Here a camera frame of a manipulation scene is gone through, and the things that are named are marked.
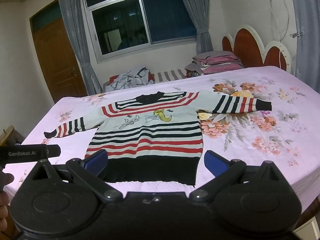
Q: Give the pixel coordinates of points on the person's left hand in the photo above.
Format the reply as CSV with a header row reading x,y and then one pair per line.
x,y
6,178

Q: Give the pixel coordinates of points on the colourful patterned cloth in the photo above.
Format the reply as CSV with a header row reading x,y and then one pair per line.
x,y
191,73

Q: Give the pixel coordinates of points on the stack of folded pink bedding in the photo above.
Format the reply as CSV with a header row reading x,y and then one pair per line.
x,y
213,62

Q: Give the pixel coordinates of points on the pink floral bed sheet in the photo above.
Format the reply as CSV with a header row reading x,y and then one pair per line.
x,y
288,135

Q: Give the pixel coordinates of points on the white wall charger with cable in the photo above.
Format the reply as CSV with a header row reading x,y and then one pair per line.
x,y
279,18

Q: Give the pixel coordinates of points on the right grey curtain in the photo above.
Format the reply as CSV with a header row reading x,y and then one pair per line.
x,y
198,11

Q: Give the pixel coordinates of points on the striped knit sweater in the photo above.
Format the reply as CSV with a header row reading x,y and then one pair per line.
x,y
155,137

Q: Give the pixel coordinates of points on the window with white frame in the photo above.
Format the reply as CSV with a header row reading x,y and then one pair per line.
x,y
119,27

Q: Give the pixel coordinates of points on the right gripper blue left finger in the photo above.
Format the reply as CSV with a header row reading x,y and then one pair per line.
x,y
85,172

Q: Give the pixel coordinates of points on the grey curtain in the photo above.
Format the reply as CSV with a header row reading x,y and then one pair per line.
x,y
74,24
198,11

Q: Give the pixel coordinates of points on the crumpled grey clothes pile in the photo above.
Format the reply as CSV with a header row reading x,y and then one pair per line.
x,y
136,77

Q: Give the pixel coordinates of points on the red and white headboard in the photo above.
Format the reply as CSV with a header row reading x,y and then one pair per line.
x,y
247,45

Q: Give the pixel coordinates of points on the left grey curtain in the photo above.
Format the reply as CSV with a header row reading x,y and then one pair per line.
x,y
74,24

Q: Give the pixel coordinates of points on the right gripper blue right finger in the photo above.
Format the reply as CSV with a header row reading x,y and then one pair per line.
x,y
226,173

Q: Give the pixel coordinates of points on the grey striped mattress cover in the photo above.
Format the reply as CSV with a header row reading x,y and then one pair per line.
x,y
168,76

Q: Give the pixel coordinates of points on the brown wooden door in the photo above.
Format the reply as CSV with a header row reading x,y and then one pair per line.
x,y
55,54

